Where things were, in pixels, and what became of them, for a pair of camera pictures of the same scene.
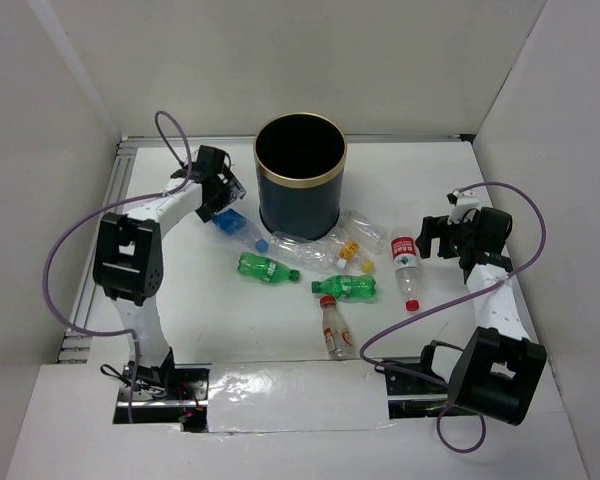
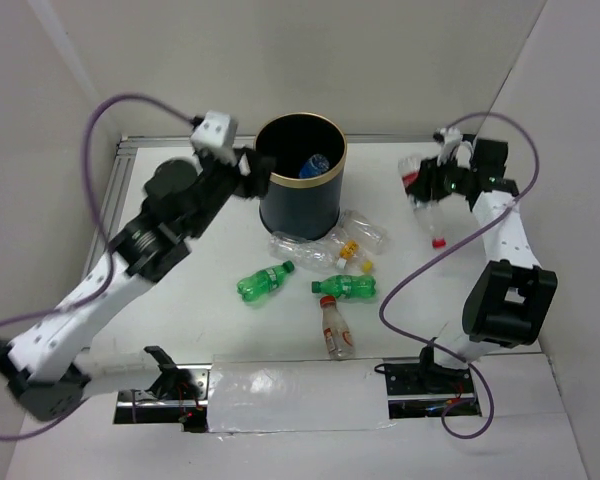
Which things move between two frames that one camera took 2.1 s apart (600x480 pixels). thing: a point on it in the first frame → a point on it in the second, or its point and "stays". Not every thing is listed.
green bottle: [346, 286] stays
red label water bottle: [406, 263] → [429, 214]
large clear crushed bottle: [364, 230] stays
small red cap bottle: [336, 331] stays
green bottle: [266, 269] → [263, 282]
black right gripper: [432, 229] → [426, 181]
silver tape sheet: [297, 396] stays
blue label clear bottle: [237, 225] → [317, 164]
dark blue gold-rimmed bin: [300, 160] stays
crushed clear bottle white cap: [317, 255] stays
